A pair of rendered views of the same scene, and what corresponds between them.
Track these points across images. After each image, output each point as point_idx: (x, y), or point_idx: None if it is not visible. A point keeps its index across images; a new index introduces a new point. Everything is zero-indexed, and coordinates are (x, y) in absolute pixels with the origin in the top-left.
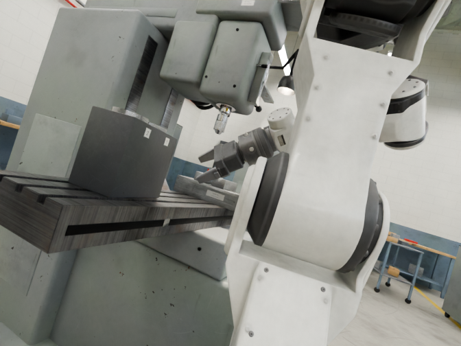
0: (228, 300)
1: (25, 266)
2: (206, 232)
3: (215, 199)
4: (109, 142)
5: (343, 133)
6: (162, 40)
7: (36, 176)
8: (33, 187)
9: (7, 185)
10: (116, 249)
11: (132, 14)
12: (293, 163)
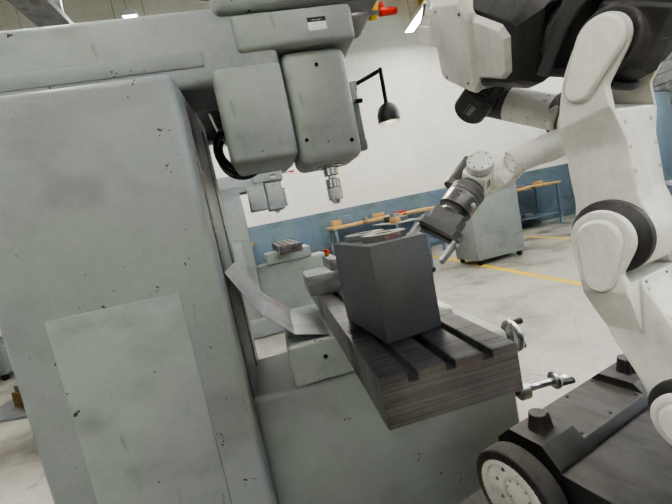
0: None
1: None
2: None
3: None
4: (412, 274)
5: (650, 171)
6: (188, 105)
7: (383, 358)
8: (450, 356)
9: (430, 374)
10: (323, 401)
11: (162, 86)
12: (645, 205)
